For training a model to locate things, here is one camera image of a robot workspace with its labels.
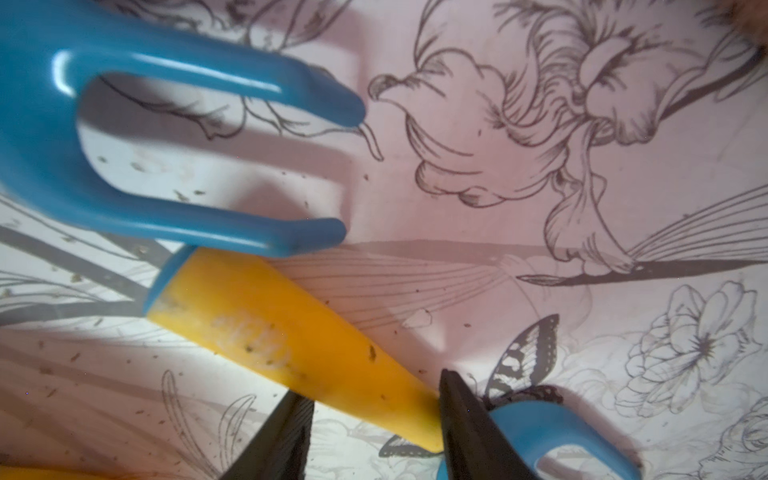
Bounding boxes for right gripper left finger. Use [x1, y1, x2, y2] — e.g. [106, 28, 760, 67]
[222, 391, 315, 480]

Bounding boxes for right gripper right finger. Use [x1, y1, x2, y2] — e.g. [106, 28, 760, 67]
[439, 369, 537, 480]

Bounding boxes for blue fork yellow handle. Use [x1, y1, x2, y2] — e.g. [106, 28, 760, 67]
[144, 246, 641, 479]
[1, 1, 366, 257]

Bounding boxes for yellow plastic storage tray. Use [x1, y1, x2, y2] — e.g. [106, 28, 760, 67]
[0, 465, 110, 480]

